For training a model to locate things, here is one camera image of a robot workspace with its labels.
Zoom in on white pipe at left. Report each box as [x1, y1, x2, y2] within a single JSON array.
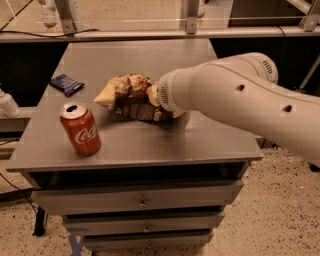
[[0, 88, 21, 117]]

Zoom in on middle grey drawer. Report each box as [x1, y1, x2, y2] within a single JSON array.
[[63, 211, 224, 236]]

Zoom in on grey drawer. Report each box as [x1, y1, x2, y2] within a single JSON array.
[[83, 230, 213, 251], [63, 211, 224, 236], [32, 180, 243, 215]]

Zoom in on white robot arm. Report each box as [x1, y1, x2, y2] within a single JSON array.
[[147, 53, 320, 166]]

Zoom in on black cable on rail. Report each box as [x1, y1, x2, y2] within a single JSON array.
[[0, 28, 100, 39]]

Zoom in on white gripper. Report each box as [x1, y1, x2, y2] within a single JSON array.
[[147, 69, 192, 112]]

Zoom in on metal frame rail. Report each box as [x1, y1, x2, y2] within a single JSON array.
[[0, 26, 320, 43]]

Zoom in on black floor cable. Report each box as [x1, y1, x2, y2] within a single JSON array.
[[0, 171, 38, 214]]

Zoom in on brown chip bag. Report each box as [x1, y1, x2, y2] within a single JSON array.
[[93, 73, 182, 122]]

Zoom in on blue snack packet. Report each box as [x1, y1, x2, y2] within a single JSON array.
[[50, 74, 84, 97]]

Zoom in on top grey drawer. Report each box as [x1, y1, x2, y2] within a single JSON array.
[[32, 180, 243, 215]]

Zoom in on bottom grey drawer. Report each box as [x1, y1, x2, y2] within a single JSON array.
[[83, 230, 213, 251]]

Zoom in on red coke can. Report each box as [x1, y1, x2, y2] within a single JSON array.
[[60, 101, 101, 156]]

